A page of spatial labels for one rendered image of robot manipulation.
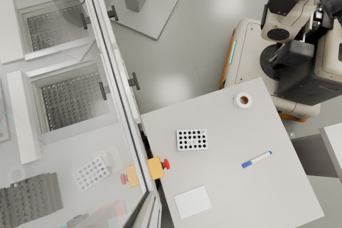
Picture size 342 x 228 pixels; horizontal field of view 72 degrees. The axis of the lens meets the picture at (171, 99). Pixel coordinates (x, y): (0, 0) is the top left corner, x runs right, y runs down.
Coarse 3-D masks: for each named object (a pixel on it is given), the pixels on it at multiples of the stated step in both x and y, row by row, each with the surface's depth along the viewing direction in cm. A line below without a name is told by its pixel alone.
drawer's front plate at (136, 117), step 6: (120, 60) 89; (120, 66) 89; (120, 72) 88; (126, 78) 88; (126, 84) 87; (126, 90) 86; (132, 96) 89; (132, 102) 85; (132, 108) 85; (138, 120) 88
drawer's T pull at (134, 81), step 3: (135, 75) 90; (132, 78) 89; (135, 78) 89; (129, 81) 89; (132, 81) 89; (135, 81) 89; (129, 84) 89; (132, 84) 89; (135, 84) 89; (138, 84) 89; (138, 87) 89
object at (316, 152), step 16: (320, 128) 104; (336, 128) 102; (304, 144) 125; (320, 144) 113; (336, 144) 100; (304, 160) 129; (320, 160) 116; (336, 160) 99; (320, 176) 120; (336, 176) 107
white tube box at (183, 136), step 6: (180, 132) 99; (186, 132) 96; (192, 132) 100; (198, 132) 100; (180, 138) 99; (186, 138) 95; (192, 138) 95; (198, 138) 96; (204, 138) 96; (180, 144) 95; (186, 144) 95; (192, 144) 95; (198, 144) 95; (204, 144) 95; (180, 150) 94; (186, 150) 94; (192, 150) 97
